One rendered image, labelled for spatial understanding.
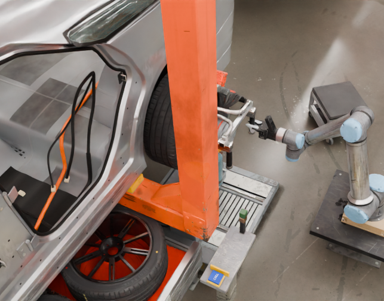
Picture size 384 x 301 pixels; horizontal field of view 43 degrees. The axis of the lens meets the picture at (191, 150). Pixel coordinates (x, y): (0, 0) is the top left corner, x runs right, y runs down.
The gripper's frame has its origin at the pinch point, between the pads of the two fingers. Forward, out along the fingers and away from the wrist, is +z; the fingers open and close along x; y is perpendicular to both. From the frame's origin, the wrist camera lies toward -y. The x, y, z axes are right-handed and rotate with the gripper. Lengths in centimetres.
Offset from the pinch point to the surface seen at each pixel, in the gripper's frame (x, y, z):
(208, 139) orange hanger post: -70, -51, -8
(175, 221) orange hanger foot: -76, 23, 14
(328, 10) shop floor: 294, 83, 27
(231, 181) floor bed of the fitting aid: 7, 75, 15
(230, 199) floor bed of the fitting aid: -8, 77, 9
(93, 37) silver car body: -72, -94, 50
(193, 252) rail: -79, 44, 1
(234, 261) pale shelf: -77, 38, -26
